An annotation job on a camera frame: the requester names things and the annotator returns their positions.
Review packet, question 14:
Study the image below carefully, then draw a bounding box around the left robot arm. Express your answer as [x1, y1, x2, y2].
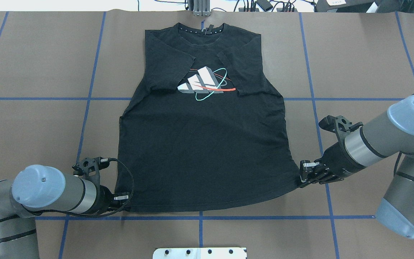
[0, 162, 132, 259]

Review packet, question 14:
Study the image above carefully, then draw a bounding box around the aluminium frame post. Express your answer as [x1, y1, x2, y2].
[188, 0, 211, 17]

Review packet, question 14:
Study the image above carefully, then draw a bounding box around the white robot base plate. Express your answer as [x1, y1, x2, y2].
[152, 247, 248, 259]

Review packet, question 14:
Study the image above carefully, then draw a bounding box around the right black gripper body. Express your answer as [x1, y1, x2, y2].
[306, 144, 357, 184]

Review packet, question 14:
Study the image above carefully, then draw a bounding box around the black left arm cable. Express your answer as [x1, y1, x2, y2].
[0, 157, 135, 232]

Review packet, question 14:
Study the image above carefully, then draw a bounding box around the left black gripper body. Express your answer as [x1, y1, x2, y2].
[94, 185, 121, 214]

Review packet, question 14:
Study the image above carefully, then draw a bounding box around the black graphic t-shirt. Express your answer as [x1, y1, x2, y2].
[115, 23, 299, 213]

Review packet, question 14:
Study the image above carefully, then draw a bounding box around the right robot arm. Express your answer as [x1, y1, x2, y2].
[297, 95, 414, 239]

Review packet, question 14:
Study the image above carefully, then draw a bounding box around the black power strip with cables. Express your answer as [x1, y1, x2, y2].
[233, 0, 298, 13]

